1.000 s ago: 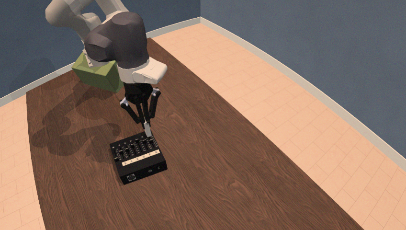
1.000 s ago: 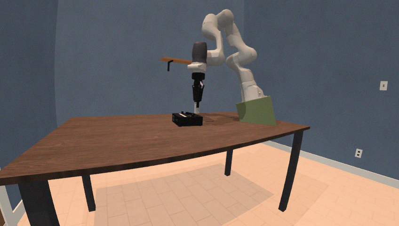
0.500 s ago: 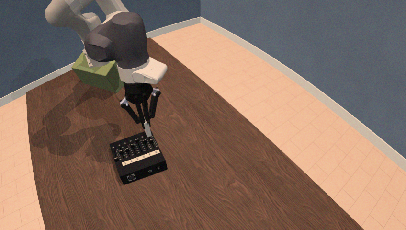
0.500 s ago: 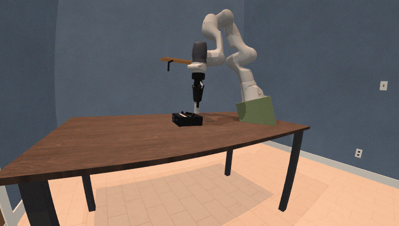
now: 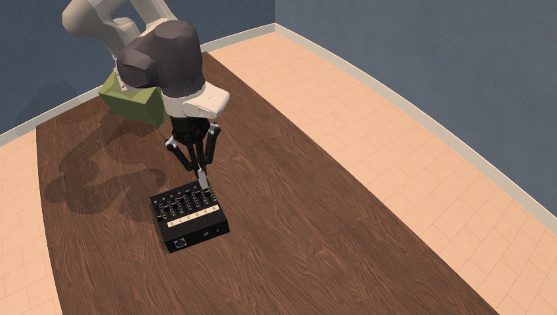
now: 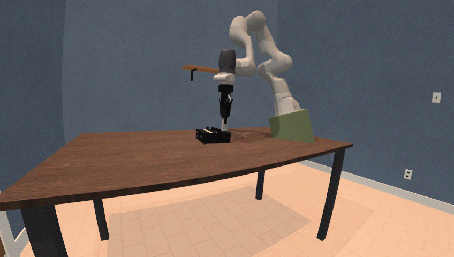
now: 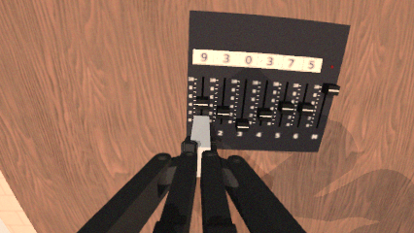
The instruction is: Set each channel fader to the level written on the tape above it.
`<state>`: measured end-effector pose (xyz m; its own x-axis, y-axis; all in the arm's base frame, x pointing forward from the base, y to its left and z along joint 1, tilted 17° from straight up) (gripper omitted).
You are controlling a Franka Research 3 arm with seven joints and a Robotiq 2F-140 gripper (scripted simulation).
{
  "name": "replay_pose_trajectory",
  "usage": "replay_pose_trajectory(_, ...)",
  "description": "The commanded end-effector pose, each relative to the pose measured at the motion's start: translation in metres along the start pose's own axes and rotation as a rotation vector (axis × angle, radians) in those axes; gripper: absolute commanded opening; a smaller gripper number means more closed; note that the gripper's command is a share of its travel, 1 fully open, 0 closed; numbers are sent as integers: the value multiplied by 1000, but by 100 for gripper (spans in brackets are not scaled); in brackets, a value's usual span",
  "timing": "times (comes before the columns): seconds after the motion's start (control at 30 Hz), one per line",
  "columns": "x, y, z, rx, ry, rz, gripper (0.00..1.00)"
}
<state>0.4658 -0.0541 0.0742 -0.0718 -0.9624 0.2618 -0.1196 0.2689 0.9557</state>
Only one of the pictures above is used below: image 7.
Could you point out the black lighting desk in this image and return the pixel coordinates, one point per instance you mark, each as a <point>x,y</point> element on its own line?
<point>276,74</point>

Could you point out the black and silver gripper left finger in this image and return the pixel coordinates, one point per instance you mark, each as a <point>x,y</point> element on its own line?
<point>132,206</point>

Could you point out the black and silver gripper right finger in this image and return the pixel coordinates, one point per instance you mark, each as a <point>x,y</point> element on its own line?
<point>259,208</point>

